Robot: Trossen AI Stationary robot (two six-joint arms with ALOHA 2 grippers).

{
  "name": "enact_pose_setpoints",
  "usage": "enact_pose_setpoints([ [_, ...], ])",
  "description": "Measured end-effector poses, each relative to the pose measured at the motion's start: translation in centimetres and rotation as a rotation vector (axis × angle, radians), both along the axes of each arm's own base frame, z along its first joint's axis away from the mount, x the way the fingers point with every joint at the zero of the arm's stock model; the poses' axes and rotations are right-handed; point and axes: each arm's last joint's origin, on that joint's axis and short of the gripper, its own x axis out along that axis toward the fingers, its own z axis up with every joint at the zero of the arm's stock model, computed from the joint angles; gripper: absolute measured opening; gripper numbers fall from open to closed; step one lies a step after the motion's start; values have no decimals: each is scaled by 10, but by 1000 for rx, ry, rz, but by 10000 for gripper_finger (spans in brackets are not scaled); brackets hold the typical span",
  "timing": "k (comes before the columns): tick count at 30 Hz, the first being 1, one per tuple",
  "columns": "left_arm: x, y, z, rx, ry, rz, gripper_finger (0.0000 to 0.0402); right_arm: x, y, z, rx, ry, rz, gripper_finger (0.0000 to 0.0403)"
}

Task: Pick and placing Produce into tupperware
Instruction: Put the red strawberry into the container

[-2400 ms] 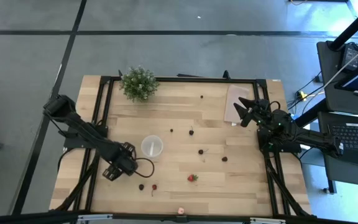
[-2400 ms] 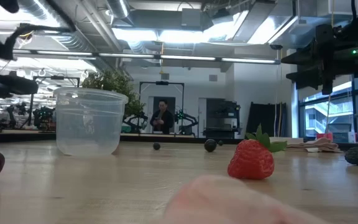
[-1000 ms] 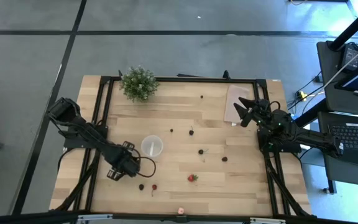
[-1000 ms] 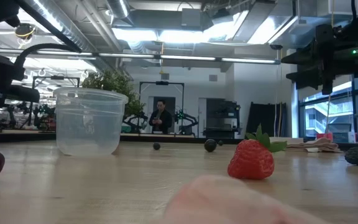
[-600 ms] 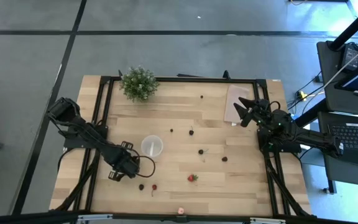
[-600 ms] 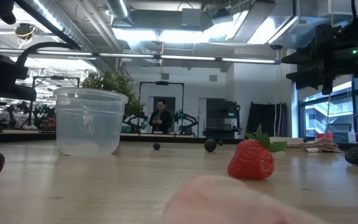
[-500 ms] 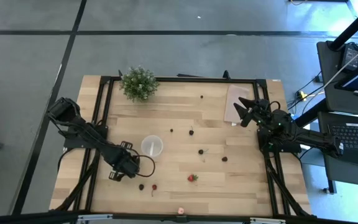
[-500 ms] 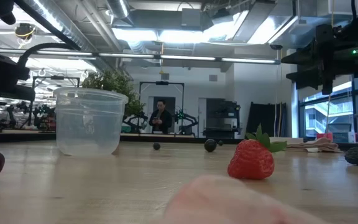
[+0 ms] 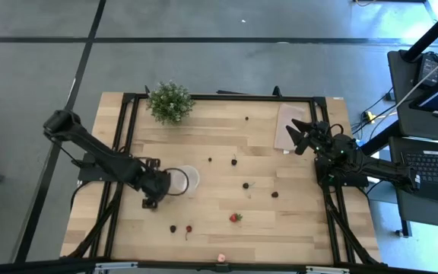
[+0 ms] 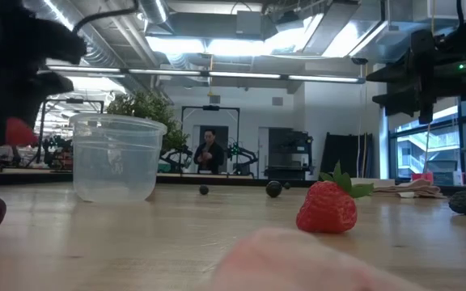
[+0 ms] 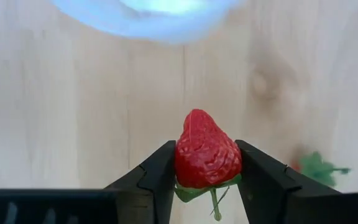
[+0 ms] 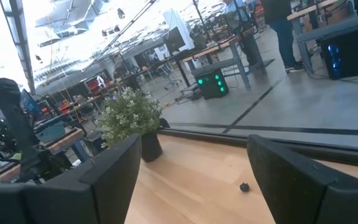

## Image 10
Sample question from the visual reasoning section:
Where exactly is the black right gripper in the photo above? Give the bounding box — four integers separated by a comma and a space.
366, 30, 438, 124

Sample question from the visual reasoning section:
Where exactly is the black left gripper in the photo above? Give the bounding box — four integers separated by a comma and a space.
0, 0, 75, 150

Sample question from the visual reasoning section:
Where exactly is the clear plastic tupperware container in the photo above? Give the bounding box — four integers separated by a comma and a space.
69, 112, 168, 204

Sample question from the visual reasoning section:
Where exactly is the large dark blueberry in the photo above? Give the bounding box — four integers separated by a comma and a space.
265, 179, 283, 199

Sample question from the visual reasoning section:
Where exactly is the black standing panel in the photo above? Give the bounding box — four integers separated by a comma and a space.
320, 132, 375, 179

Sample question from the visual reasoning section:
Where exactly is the red box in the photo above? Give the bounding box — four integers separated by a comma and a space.
410, 171, 434, 183

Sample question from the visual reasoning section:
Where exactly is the folded beige cloth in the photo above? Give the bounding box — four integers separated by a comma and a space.
372, 178, 447, 200

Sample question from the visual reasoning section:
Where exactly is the blue and white box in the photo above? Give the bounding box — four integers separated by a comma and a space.
433, 170, 465, 187

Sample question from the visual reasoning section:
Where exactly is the black equipment cart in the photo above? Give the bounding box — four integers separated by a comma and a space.
264, 128, 316, 181

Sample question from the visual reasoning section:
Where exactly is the red strawberry with green leaves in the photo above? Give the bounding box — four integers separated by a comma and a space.
295, 160, 375, 234

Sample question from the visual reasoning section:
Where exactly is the large green indoor tree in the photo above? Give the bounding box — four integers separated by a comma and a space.
106, 91, 190, 154

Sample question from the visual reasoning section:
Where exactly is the person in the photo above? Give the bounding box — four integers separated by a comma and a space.
193, 128, 226, 175

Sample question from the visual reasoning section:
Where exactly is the blurry pink fruit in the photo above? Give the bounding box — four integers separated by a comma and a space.
210, 226, 432, 291

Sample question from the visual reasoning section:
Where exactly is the black rig frame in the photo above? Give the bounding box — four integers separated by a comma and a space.
38, 98, 105, 169
180, 104, 241, 175

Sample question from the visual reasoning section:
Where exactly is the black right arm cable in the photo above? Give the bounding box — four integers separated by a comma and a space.
455, 0, 466, 32

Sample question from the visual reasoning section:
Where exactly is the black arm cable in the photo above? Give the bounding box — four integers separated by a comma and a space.
72, 0, 140, 34
455, 0, 466, 32

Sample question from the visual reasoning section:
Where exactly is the silver ribbed duct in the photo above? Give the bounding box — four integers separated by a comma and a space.
26, 0, 117, 68

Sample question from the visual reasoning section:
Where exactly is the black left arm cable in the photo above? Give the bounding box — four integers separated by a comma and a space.
72, 0, 140, 34

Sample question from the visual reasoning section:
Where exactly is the silver round duct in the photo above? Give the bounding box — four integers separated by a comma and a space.
138, 0, 169, 25

